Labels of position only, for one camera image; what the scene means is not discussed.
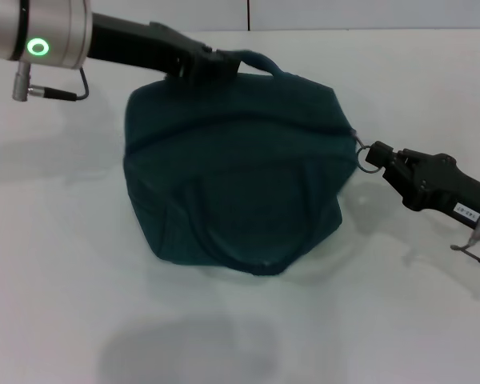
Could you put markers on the dark teal insulated lunch bag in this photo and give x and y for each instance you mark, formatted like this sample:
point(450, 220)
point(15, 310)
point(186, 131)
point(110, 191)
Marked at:
point(232, 168)

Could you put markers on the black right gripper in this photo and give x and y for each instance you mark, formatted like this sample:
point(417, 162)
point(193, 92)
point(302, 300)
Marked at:
point(448, 188)

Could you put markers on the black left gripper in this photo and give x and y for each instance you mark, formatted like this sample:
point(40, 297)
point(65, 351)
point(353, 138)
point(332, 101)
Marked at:
point(144, 44)

